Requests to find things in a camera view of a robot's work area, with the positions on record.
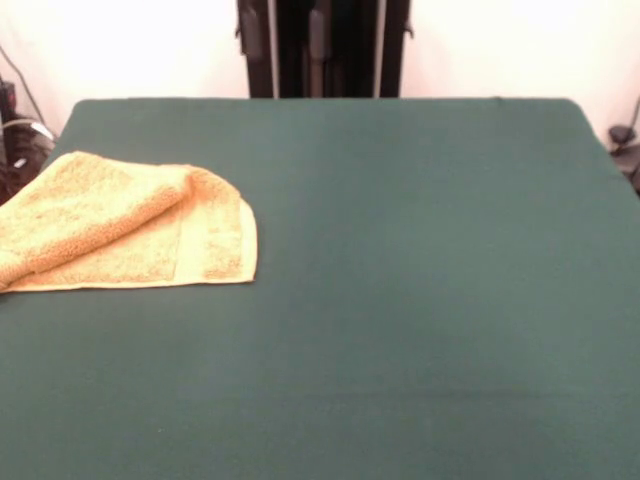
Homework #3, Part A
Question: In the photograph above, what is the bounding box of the dark green table cloth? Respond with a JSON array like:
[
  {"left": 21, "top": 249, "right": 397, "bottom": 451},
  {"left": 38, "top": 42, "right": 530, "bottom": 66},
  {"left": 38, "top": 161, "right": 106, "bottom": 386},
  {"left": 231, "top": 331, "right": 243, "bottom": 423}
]
[{"left": 0, "top": 98, "right": 640, "bottom": 480}]

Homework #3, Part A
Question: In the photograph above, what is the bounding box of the black cable pile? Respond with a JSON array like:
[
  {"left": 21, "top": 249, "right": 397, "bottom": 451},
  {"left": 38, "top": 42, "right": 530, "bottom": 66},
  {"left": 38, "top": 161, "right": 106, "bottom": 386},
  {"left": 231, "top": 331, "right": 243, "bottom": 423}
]
[{"left": 0, "top": 117, "right": 55, "bottom": 201}]

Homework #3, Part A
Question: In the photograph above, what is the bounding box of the black robot pedestal stand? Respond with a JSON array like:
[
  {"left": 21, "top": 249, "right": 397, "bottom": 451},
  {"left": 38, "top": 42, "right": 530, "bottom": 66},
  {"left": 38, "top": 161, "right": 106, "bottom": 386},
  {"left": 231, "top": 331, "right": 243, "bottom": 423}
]
[{"left": 232, "top": 0, "right": 417, "bottom": 100}]

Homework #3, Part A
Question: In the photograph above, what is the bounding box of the orange terry towel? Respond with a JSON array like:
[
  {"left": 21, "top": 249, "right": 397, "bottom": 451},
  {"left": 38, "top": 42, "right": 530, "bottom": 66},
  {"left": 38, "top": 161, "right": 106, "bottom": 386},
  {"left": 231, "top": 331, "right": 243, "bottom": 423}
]
[{"left": 0, "top": 150, "right": 260, "bottom": 294}]

